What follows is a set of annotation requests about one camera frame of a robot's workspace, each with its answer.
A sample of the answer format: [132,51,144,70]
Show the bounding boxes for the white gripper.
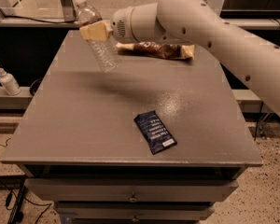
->
[79,7,134,43]

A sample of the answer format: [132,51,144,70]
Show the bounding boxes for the clear plastic water bottle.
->
[75,0,119,72]

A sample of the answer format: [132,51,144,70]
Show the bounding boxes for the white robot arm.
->
[80,0,280,117]

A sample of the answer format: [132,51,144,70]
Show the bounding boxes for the white pump dispenser bottle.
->
[0,66,21,96]

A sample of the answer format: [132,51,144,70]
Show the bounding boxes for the brown yellow chip bag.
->
[116,42,195,60]

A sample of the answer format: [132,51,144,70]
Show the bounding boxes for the grey drawer cabinet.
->
[2,31,262,224]

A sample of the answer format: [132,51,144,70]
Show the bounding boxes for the dark blue snack wrapper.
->
[133,111,177,155]

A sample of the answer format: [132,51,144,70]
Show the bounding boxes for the metal frame post left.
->
[60,0,77,22]

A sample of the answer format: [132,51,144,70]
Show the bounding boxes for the black cable on ledge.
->
[0,9,80,24]

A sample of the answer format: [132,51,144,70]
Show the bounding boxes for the black floor cables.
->
[0,129,54,224]

